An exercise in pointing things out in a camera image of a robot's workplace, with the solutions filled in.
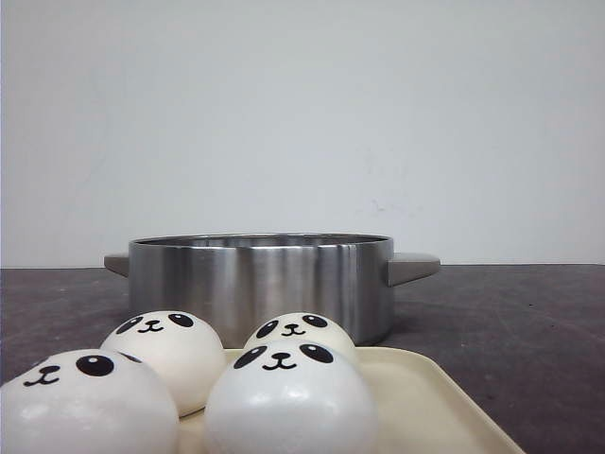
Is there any panda bun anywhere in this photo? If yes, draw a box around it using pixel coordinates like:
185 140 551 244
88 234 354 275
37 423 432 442
101 310 227 416
1 349 179 453
244 312 359 366
204 340 378 453

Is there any stainless steel steamer pot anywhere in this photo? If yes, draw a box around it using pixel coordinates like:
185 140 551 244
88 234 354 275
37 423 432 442
104 233 441 348

